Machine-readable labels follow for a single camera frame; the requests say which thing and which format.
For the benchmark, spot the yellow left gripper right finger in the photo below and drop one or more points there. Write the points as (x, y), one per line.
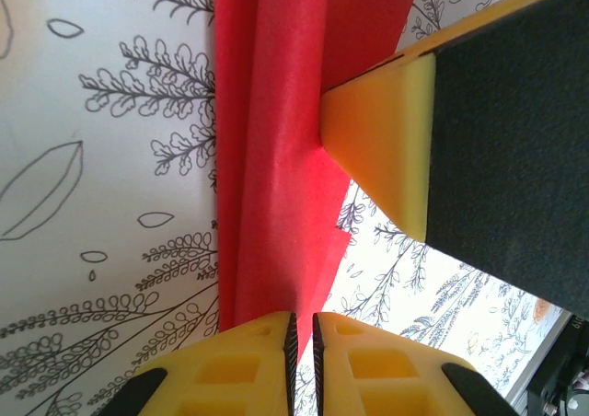
(382, 370)

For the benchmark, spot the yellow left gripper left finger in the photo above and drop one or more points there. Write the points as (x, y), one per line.
(230, 370)

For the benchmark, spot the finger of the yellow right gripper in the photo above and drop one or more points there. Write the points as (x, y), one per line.
(506, 158)
(483, 15)

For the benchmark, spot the red square paper sheet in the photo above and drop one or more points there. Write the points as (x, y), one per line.
(276, 158)

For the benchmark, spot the floral printed table mat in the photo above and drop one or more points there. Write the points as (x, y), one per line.
(92, 158)

